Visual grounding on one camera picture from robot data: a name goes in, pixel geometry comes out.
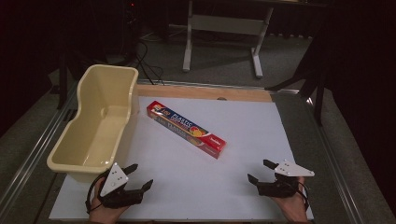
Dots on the red plastic wrap box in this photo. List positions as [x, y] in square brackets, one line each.
[186, 127]

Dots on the white metal desk frame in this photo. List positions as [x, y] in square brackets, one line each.
[224, 24]

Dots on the black equipment tower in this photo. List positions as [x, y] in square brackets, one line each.
[130, 28]

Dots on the metal table rail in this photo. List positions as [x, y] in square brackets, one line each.
[199, 84]
[34, 155]
[336, 168]

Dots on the cream plastic bin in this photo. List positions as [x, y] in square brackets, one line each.
[102, 93]

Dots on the person's right hand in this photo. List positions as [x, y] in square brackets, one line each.
[294, 208]

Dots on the black metal stand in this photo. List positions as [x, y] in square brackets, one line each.
[63, 81]

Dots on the black tripod stand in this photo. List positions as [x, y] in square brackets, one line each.
[319, 102]

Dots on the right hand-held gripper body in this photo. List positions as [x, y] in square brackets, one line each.
[291, 170]

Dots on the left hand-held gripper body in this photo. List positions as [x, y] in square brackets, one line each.
[114, 180]

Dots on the person's left hand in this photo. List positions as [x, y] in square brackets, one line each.
[101, 214]

